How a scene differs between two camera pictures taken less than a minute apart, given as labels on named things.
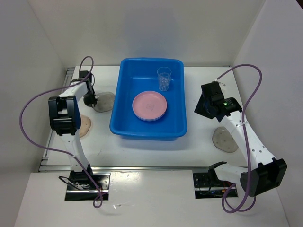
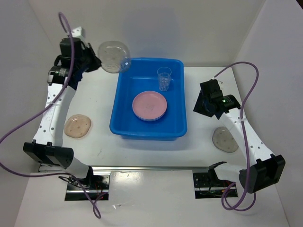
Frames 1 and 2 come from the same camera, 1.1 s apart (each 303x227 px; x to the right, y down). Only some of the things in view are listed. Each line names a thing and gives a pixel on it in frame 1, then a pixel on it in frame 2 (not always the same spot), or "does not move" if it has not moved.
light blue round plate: [151, 119] does not move
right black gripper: [199, 108] does not move
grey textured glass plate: [105, 102] -> [114, 56]
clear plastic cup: [164, 74] does not move
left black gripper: [89, 102] -> [97, 64]
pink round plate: [149, 106] does not move
